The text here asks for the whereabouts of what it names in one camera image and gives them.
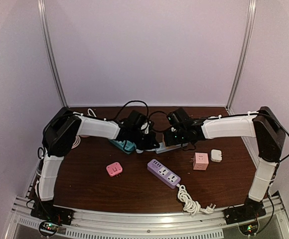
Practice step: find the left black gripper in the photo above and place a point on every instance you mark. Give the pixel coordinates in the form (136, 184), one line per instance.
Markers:
(152, 141)

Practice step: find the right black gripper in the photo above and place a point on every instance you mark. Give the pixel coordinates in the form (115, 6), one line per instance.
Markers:
(168, 140)

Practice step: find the teal power strip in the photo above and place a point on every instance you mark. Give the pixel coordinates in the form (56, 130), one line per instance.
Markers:
(125, 146)

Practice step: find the blue-grey power strip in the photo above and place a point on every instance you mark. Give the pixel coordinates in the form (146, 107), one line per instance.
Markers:
(162, 148)

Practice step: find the pink cube socket adapter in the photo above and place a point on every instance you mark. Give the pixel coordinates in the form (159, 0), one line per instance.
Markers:
(200, 161)

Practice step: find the white plug adapter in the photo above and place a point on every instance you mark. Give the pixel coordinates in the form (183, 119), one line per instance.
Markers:
(216, 155)

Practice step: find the pink square plug adapter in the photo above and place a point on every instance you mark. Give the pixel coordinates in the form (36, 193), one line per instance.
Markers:
(114, 169)

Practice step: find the purple power strip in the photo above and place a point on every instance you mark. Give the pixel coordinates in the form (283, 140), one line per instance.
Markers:
(164, 174)

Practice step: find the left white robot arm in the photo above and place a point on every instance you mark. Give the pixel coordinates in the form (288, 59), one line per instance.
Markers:
(60, 133)

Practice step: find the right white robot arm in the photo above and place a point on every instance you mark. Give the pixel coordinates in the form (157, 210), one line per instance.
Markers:
(261, 125)

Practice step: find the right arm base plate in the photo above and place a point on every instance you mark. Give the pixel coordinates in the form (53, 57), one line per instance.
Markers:
(248, 211)

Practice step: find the aluminium front rail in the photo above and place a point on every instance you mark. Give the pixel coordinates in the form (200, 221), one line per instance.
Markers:
(103, 225)

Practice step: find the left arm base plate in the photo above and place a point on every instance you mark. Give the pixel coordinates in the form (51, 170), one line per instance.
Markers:
(48, 212)

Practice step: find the right aluminium corner post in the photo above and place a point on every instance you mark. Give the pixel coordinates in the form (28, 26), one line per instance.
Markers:
(251, 15)

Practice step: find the aluminium corner post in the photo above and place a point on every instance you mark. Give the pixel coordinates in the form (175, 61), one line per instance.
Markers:
(251, 15)
(49, 50)

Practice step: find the left aluminium corner post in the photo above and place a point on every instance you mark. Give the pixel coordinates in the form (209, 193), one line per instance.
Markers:
(49, 50)

